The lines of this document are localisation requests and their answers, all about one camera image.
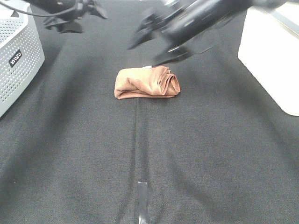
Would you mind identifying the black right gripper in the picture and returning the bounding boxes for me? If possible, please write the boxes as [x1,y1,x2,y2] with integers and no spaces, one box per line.
[128,0,210,66]

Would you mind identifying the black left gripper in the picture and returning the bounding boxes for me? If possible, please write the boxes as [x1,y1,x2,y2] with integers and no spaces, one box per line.
[44,0,108,34]

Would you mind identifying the brown towel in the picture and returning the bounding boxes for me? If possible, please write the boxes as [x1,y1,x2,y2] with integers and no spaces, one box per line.
[114,66,181,99]

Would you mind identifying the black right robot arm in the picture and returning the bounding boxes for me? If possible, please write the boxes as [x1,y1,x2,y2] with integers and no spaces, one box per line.
[128,0,286,66]

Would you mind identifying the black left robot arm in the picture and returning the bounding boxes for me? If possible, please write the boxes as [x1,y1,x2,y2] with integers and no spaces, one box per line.
[28,0,108,33]

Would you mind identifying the grey perforated basket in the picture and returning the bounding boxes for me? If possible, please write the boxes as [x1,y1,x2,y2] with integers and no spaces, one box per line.
[0,0,45,115]

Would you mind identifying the white plastic bin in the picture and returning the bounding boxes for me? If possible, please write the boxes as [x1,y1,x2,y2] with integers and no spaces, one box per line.
[238,1,299,116]

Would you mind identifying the grey tape strip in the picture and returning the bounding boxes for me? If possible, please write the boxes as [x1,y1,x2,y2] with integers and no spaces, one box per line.
[137,182,149,224]

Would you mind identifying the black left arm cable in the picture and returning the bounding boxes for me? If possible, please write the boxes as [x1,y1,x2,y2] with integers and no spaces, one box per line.
[4,0,79,18]

